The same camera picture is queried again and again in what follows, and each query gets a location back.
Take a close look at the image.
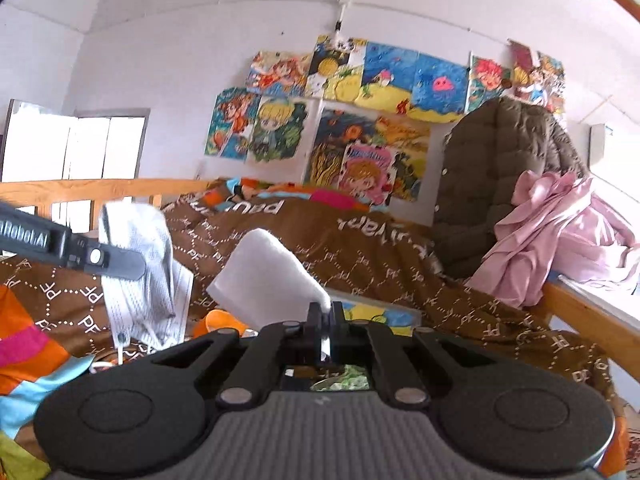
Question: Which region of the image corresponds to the wooden headboard rail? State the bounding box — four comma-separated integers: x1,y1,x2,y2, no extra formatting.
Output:
1,179,219,229

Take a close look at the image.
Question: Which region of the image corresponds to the grey tray with cartoon picture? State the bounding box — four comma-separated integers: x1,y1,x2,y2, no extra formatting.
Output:
328,289,422,336

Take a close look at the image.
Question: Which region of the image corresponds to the brown patterned PF blanket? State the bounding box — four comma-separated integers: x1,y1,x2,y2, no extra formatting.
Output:
1,179,629,479

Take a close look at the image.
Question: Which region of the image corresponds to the white cloth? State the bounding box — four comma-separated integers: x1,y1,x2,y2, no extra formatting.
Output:
206,229,332,332

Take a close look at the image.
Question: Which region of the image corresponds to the cartoon girl poster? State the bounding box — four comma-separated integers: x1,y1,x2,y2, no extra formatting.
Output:
337,142,397,207

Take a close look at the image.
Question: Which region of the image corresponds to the wooden bed rail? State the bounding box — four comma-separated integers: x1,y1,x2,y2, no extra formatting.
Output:
535,283,640,380

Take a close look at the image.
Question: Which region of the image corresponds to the brown quilted jacket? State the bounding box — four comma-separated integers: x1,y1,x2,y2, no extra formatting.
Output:
432,96,588,280

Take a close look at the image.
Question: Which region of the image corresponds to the blue jellyfish painting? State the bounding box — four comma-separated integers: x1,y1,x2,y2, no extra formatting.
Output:
409,54,469,122

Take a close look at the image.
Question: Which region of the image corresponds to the orange plastic cup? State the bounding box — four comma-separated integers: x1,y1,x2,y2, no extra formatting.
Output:
192,309,248,338

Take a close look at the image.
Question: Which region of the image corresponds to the grey face mask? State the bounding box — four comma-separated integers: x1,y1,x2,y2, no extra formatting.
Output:
99,202,193,351

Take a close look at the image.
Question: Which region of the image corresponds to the pink crumpled cloth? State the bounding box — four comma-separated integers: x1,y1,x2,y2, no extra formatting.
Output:
466,171,639,308

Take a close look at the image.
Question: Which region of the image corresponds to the green haired boy painting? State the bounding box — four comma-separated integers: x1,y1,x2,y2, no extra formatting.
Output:
248,96,309,164

